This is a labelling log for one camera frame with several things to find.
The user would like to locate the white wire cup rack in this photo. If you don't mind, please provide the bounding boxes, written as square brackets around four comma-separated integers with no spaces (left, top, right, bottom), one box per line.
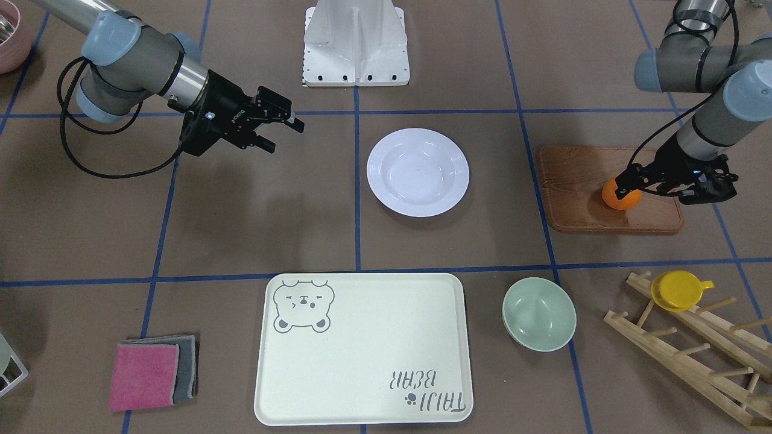
[1,333,30,398]

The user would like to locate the pink bowl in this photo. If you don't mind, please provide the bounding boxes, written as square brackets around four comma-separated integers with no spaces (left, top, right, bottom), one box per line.
[1,1,33,74]

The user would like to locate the cream bear tray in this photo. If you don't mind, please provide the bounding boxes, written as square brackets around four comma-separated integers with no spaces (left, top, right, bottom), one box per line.
[253,274,474,426]

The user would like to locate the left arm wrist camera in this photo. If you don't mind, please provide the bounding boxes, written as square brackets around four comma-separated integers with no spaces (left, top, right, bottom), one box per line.
[677,154,739,205]

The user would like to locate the wooden dish rack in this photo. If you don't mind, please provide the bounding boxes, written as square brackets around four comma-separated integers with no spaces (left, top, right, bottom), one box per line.
[603,272,771,433]

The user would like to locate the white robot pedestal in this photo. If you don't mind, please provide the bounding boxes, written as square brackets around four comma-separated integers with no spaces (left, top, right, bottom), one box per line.
[302,1,411,87]

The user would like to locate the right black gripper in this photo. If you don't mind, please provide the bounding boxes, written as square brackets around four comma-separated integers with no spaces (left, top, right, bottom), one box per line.
[180,71,305,157]

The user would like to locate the wooden cutting board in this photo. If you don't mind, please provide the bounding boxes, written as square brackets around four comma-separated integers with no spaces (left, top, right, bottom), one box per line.
[535,145,685,234]

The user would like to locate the pink cloth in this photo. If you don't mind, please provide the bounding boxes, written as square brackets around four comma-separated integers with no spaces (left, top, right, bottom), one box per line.
[109,344,179,412]

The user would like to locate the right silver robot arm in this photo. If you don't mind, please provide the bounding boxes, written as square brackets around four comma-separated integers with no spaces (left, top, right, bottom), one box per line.
[37,1,305,156]

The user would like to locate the yellow mug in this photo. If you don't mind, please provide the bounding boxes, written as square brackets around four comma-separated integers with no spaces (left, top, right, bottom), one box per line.
[650,270,714,312]

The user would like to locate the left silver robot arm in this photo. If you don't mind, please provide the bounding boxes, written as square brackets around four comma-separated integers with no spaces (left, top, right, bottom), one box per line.
[607,1,771,205]

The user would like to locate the white round plate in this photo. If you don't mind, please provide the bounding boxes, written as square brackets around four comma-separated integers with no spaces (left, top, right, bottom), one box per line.
[366,127,470,218]

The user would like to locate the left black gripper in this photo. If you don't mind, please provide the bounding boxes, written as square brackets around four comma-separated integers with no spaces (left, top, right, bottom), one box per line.
[615,131,726,198]

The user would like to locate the green bowl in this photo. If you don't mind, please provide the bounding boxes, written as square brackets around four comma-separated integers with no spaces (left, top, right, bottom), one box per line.
[502,277,577,353]

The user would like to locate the orange fruit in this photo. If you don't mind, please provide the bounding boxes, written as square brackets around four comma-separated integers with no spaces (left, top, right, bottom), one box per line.
[601,178,643,210]

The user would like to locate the grey cloth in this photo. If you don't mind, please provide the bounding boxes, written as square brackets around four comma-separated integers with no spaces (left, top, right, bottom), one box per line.
[121,333,197,404]

